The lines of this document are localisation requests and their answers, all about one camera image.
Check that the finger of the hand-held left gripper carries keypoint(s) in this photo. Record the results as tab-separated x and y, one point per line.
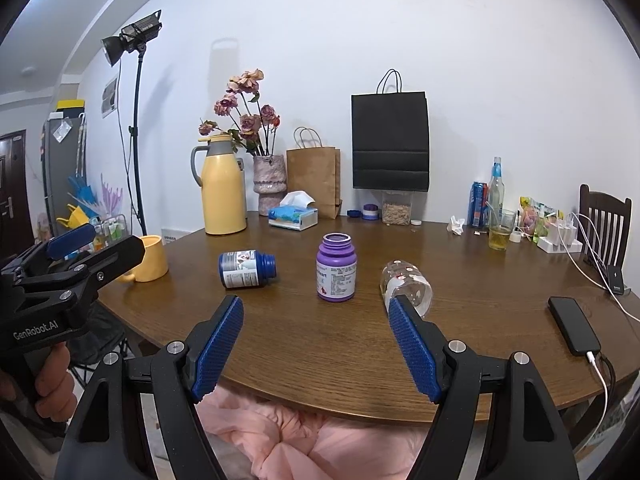
117	257
70	241

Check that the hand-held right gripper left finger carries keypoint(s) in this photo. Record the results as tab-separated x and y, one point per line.
220	350

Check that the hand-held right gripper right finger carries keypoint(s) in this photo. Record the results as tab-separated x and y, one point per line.
412	350

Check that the yellow cup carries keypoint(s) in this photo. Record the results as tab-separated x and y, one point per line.
152	259

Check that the person's left hand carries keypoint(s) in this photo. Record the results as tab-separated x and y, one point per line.
52	385

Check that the rack of small bottles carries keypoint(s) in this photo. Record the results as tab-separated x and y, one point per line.
111	232

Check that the clear plastic bottle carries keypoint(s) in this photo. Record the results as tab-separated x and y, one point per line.
406	280

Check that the grey refrigerator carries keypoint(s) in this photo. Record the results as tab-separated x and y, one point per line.
62	170

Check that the dark wooden door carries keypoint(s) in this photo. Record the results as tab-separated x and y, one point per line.
11	185

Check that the blue pill bottle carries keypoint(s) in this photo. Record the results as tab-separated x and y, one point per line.
240	270

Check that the pink cloth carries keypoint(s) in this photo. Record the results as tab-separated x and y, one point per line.
280	440

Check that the purple pill bottle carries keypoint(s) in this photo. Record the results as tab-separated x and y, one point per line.
336	270

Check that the yellow thermos jug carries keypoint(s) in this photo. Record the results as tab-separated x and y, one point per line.
222	190

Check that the crumpled white paper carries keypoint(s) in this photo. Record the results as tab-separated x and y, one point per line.
456	225

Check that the yellow box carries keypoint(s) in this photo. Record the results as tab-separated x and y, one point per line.
70	104

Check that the glass of yellow drink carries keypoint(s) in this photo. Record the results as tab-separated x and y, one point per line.
500	240

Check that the clear jar of oats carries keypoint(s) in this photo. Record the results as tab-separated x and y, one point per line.
397	210

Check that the small purple jar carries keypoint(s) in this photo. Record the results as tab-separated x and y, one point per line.
370	213

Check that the blue tissue box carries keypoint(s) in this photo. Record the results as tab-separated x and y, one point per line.
292	217

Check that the blue drink can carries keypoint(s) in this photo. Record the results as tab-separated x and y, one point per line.
477	205

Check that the black smartphone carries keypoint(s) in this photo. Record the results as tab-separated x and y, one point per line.
572	325

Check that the pink ceramic vase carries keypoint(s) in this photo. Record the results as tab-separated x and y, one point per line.
270	185

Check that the colourful snack packets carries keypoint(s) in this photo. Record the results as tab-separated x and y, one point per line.
530	217

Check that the glass bottle with blue cap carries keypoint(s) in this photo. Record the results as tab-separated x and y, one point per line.
495	192

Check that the white charging dock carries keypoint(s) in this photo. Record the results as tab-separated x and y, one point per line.
560	245

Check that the dried pink flowers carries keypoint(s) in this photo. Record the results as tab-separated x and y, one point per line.
250	122

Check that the brown paper bag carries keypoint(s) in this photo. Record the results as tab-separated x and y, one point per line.
312	180

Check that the black paper bag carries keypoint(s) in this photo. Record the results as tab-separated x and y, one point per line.
390	140

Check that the black power adapter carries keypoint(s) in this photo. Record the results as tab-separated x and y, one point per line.
614	280

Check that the black studio light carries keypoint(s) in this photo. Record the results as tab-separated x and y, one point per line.
135	35

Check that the dark wooden chair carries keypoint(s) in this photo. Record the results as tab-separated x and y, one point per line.
607	225

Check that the wall poster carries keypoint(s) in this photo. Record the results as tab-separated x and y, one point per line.
110	96

